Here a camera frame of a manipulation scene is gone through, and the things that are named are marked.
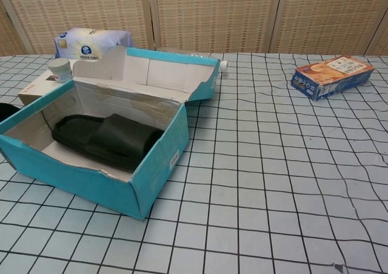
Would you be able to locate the small grey jar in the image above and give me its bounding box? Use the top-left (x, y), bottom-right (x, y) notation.
top-left (47, 58), bottom-right (74, 84)

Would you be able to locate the blue checkered tablecloth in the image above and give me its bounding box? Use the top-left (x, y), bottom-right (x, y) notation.
top-left (0, 52), bottom-right (388, 274)

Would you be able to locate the beige bamboo folding screen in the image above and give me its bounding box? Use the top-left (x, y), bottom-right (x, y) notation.
top-left (0, 0), bottom-right (388, 57)

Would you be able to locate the clear plastic water bottle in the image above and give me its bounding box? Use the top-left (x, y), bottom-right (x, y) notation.
top-left (157, 46), bottom-right (229, 73)

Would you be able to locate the orange blue snack box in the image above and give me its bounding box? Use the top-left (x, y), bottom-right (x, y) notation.
top-left (290, 54), bottom-right (375, 101)

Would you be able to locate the black rubber slipper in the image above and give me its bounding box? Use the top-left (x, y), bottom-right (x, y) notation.
top-left (0, 102), bottom-right (23, 124)
top-left (50, 113), bottom-right (166, 174)

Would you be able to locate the teal cardboard shoe box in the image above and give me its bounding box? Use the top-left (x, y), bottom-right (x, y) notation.
top-left (0, 46), bottom-right (221, 221)

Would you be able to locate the blue white tissue pack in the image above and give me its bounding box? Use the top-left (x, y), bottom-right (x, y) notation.
top-left (53, 27), bottom-right (136, 60)

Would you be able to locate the flat white product box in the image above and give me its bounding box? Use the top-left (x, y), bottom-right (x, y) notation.
top-left (16, 58), bottom-right (77, 109)

